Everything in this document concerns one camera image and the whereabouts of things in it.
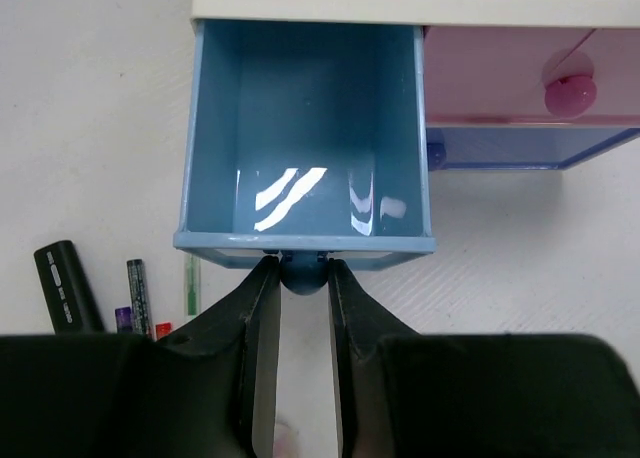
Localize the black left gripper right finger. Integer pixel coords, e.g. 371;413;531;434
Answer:
328;259;425;457

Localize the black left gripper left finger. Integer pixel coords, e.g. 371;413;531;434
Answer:
161;256;281;457

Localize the dark blue drawer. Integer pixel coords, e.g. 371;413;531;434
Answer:
426;127;639;171

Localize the light blue drawer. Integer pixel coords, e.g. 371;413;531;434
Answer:
174;19;436;294

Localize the green clear pen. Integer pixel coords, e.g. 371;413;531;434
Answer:
183;254;201;319

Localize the red cap marker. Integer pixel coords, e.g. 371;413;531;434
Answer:
155;322;173;341

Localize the dark slim pen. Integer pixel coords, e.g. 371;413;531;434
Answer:
126;259;153;339

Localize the purple cap marker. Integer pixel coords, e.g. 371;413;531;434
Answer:
114;306;134;334

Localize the black pink highlighter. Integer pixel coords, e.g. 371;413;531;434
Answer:
33;240;106;334

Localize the pink drawer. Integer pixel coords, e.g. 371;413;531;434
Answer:
424;27;639;127

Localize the white drawer cabinet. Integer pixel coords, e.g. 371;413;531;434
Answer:
192;0;639;28

